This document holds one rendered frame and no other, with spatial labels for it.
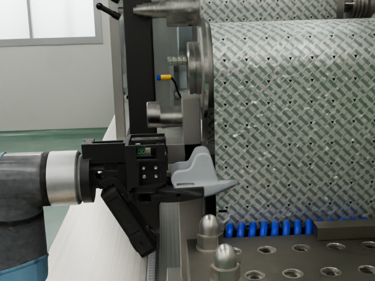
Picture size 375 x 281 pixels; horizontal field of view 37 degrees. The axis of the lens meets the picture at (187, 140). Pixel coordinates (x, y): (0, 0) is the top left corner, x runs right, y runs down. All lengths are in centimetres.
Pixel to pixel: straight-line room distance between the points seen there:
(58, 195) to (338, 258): 37
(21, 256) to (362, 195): 48
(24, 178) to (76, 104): 572
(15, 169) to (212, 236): 27
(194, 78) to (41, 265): 34
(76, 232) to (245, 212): 47
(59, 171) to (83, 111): 572
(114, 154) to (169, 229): 42
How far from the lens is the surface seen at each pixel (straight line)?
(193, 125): 83
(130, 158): 73
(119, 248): 107
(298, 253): 72
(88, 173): 74
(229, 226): 77
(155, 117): 83
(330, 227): 76
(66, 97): 647
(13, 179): 76
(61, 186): 75
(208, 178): 75
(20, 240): 79
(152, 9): 104
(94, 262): 102
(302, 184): 80
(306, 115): 77
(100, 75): 638
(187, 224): 88
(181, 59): 78
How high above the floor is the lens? 133
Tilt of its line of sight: 13 degrees down
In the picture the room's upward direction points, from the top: 2 degrees counter-clockwise
